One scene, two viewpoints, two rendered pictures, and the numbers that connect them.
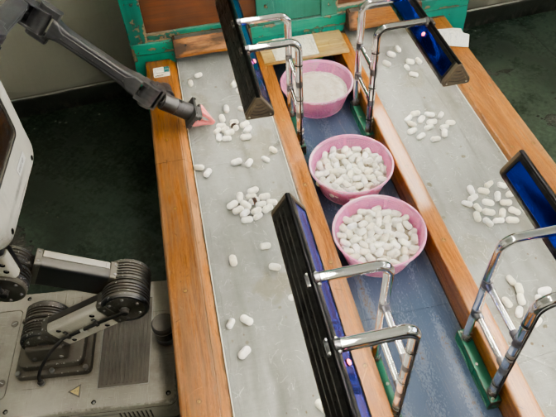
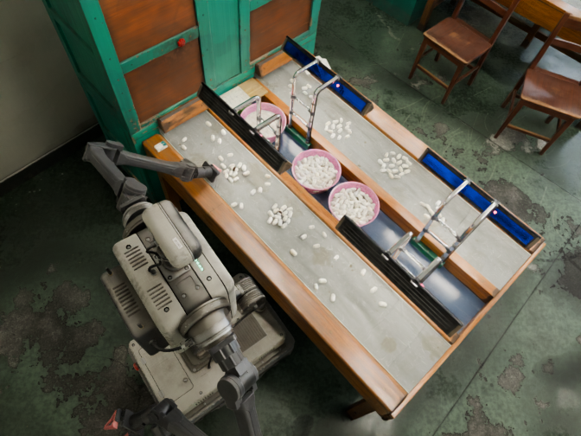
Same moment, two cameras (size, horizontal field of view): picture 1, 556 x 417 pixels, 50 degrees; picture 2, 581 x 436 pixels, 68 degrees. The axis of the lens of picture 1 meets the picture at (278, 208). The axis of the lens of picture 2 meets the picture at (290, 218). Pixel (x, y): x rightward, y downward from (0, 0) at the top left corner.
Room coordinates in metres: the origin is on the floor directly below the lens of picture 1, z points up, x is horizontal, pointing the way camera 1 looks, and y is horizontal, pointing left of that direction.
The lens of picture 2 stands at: (0.35, 0.75, 2.65)
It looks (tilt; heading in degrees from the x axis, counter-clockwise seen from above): 60 degrees down; 319
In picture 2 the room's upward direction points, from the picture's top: 8 degrees clockwise
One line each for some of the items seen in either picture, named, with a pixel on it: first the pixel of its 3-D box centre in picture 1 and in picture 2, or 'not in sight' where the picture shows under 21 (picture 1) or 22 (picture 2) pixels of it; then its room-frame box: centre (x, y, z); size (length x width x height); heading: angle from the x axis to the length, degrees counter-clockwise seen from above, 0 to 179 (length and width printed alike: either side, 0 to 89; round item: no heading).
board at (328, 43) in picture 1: (303, 47); (239, 97); (1.99, -0.14, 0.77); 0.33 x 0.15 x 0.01; 99
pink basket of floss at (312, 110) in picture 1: (316, 91); (263, 125); (1.77, -0.17, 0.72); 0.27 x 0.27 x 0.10
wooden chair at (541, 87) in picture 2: not in sight; (553, 89); (1.18, -2.35, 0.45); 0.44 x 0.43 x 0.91; 32
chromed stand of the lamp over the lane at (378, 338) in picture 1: (357, 355); (398, 275); (0.61, -0.15, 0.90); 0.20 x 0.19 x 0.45; 9
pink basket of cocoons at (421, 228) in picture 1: (377, 239); (352, 207); (1.06, -0.28, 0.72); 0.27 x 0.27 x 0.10
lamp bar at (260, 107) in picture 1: (240, 45); (242, 125); (1.56, 0.08, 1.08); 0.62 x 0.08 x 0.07; 9
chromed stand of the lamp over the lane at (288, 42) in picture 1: (270, 88); (256, 141); (1.57, 0.00, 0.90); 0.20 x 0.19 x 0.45; 9
